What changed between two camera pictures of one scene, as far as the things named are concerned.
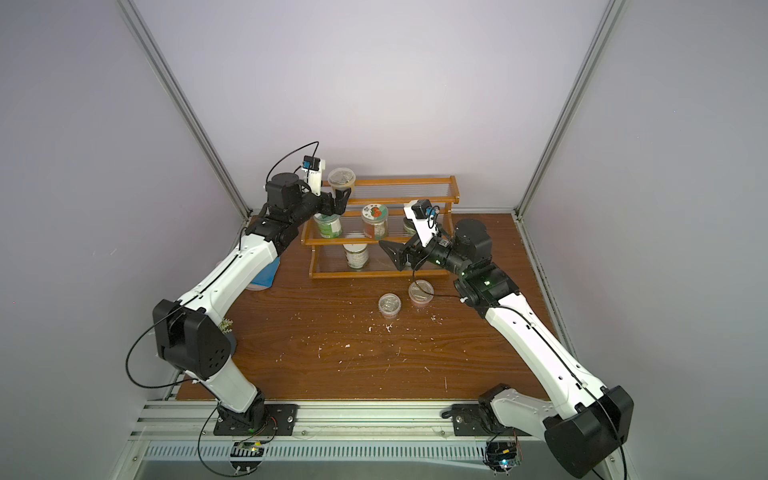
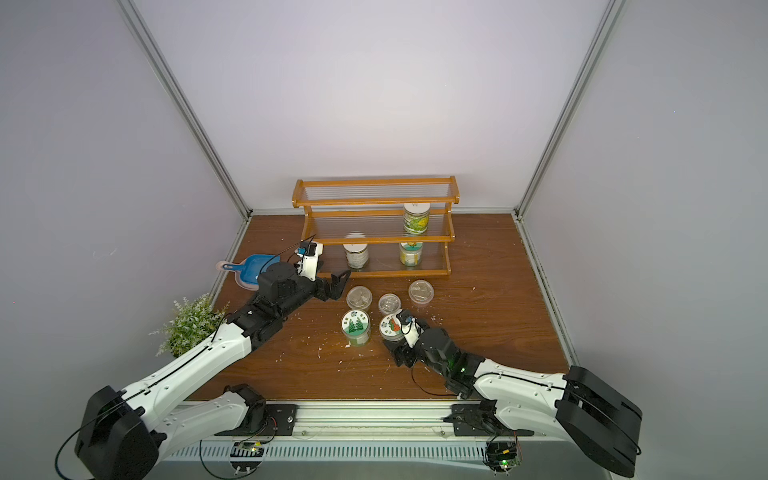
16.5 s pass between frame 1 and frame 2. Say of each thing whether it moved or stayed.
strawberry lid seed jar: moved
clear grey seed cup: stayed
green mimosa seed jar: moved
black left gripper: moved
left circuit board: stayed
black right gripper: moved
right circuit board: stayed
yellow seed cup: moved
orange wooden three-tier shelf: stayed
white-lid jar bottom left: stayed
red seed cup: stayed
